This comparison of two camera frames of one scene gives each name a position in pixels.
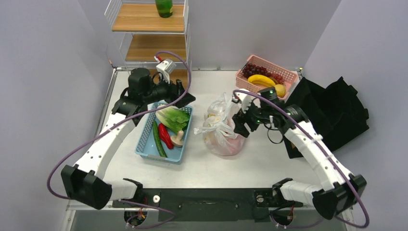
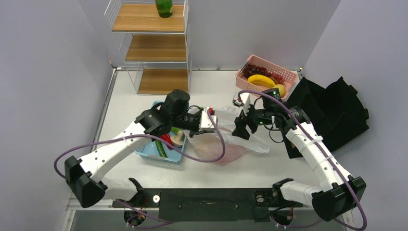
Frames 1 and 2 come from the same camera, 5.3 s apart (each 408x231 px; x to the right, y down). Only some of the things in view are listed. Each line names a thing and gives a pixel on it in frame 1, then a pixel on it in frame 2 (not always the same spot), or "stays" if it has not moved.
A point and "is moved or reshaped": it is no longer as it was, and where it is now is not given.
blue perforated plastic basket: (147, 147) stays
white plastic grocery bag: (220, 136) is moved or reshaped
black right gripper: (240, 121) stays
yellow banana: (261, 80) stays
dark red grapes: (251, 69) stays
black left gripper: (174, 91) → (191, 134)
